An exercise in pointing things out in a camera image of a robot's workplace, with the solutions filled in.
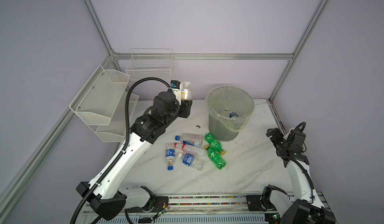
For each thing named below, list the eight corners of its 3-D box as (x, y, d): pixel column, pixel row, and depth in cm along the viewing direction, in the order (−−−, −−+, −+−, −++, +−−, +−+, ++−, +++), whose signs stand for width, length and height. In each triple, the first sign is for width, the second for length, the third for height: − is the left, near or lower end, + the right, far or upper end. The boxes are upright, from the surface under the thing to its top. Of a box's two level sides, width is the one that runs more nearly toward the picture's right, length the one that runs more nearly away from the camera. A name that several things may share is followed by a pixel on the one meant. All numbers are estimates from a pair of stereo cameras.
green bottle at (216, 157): (218, 171, 86) (219, 168, 82) (203, 150, 94) (204, 146, 90) (227, 165, 88) (228, 162, 84) (212, 145, 96) (212, 141, 92)
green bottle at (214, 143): (217, 158, 91) (218, 154, 87) (204, 138, 100) (204, 134, 95) (224, 154, 93) (226, 150, 88) (210, 135, 101) (211, 130, 97)
